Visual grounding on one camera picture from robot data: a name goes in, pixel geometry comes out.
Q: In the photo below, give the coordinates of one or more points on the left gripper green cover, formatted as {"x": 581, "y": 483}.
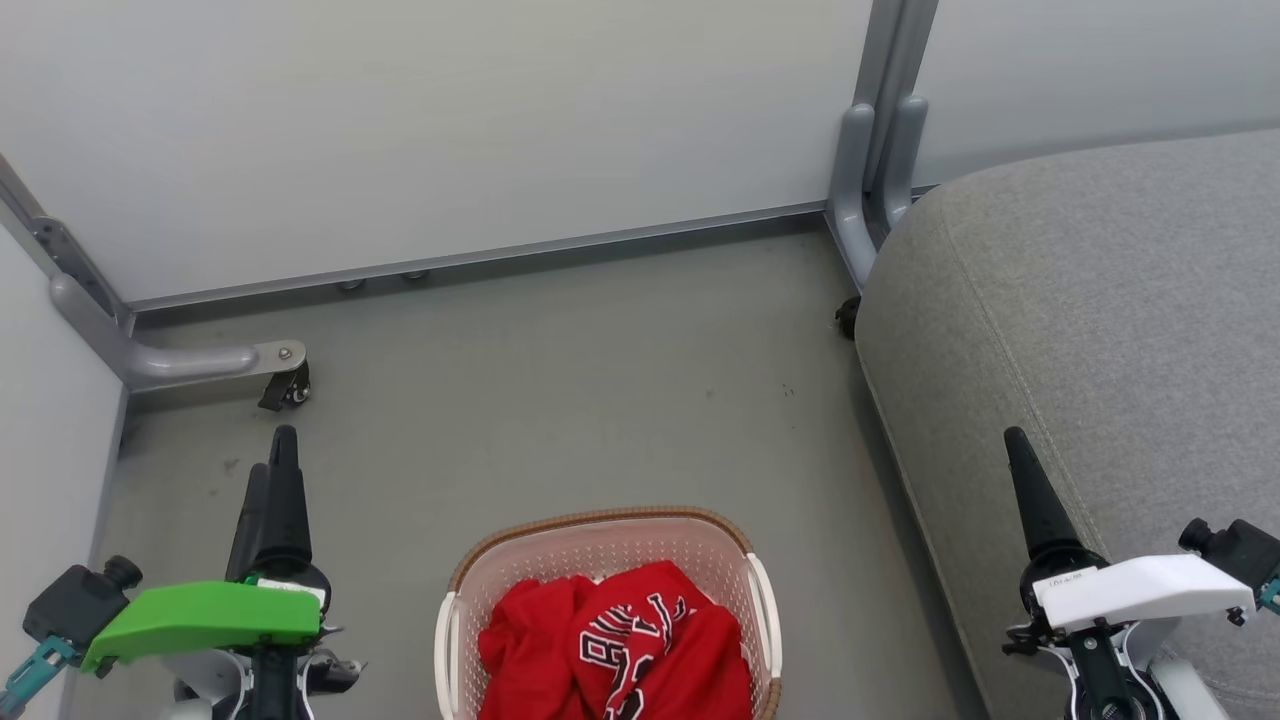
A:
{"x": 200, "y": 615}

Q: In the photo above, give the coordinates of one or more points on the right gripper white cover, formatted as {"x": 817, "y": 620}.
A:
{"x": 1140, "y": 590}

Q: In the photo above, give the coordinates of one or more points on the plain red shirt white hem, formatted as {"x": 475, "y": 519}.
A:
{"x": 525, "y": 640}

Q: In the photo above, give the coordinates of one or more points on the red jersey with black print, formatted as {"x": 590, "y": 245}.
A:
{"x": 670, "y": 640}

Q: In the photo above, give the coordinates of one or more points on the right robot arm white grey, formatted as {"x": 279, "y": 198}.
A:
{"x": 1190, "y": 695}

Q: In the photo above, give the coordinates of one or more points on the grey fabric sofa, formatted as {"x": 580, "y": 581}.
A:
{"x": 1100, "y": 330}

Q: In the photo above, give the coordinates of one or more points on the black caster wheel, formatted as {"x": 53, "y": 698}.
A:
{"x": 849, "y": 318}
{"x": 288, "y": 388}

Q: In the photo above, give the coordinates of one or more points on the grey partition leg with plate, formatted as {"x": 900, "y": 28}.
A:
{"x": 170, "y": 362}

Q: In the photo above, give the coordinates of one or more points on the white perforated laundry basket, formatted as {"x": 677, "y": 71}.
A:
{"x": 610, "y": 545}

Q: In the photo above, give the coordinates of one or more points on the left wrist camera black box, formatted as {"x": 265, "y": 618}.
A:
{"x": 75, "y": 603}

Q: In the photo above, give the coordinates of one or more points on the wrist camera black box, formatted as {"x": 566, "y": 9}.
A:
{"x": 75, "y": 603}
{"x": 1245, "y": 550}

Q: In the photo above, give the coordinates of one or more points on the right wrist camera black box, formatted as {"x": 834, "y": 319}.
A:
{"x": 1245, "y": 550}

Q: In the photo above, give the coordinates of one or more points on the grey partition bottom rail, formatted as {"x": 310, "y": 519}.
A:
{"x": 480, "y": 256}

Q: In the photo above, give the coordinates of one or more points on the grey partition corner post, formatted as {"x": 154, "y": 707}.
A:
{"x": 875, "y": 150}

